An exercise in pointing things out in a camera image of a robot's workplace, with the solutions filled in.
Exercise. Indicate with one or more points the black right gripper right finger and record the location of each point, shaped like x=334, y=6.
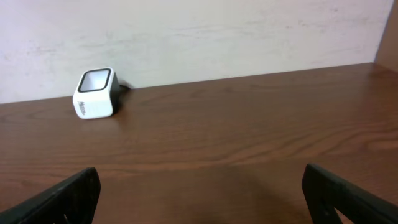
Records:
x=327, y=194

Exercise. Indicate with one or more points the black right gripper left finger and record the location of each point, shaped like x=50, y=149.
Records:
x=72, y=200

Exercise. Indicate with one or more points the white barcode scanner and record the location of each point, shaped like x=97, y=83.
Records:
x=97, y=94

